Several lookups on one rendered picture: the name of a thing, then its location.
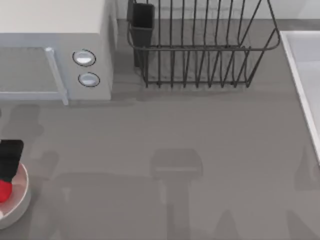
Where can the pale microwave oven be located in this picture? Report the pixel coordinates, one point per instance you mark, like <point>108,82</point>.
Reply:
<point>105,62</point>

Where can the small round microwave knob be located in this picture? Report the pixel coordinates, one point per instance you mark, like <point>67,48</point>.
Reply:
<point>88,79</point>

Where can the large round microwave knob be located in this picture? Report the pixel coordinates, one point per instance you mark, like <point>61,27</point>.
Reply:
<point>84,57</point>

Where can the black cutlery holder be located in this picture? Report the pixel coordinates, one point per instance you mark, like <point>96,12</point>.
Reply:
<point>141,22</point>

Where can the microwave glass door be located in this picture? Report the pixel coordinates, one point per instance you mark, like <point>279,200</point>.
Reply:
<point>25,70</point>

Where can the white sink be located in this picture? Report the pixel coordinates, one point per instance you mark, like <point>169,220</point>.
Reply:
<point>303,65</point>

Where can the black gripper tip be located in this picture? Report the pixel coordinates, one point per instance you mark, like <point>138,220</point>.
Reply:
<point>10,157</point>

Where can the white round bowl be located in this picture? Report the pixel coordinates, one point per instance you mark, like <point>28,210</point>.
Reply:
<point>21,197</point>

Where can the red round fruit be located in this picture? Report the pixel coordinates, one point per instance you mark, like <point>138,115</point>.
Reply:
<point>5,191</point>

